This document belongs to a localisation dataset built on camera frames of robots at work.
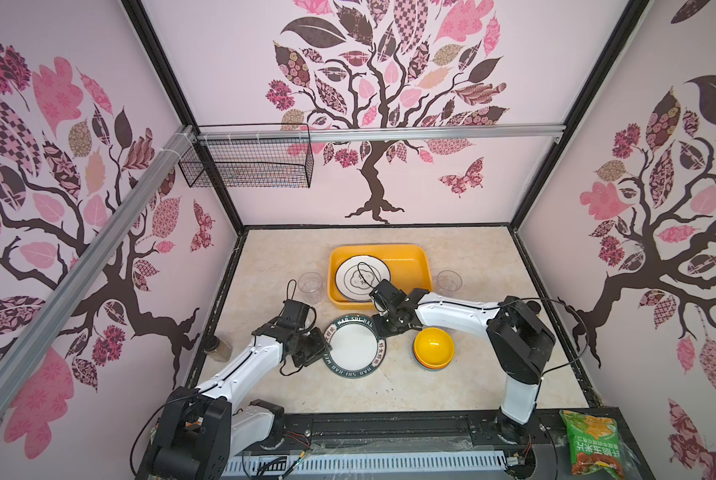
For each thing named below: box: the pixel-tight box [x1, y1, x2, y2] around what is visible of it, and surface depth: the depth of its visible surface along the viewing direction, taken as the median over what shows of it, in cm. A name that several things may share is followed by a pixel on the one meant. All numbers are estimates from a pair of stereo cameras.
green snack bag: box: [559, 410, 625, 479], surface depth 70 cm
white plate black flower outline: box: [335, 255, 391, 301], surface depth 105 cm
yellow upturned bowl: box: [413, 327, 455, 371], surface depth 85 cm
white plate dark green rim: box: [324, 314, 387, 379], surface depth 88 cm
